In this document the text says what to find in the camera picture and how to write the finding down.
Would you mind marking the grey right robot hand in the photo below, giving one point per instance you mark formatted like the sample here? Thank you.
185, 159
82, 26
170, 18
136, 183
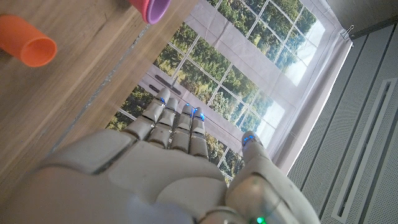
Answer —
140, 180

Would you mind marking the pink toy cup purple inside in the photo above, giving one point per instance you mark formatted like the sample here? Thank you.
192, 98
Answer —
155, 9

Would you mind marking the small orange toy cup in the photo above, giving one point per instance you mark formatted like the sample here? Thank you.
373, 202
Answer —
21, 40

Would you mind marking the metal binder clip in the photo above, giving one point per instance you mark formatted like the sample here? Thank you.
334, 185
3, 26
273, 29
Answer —
347, 31

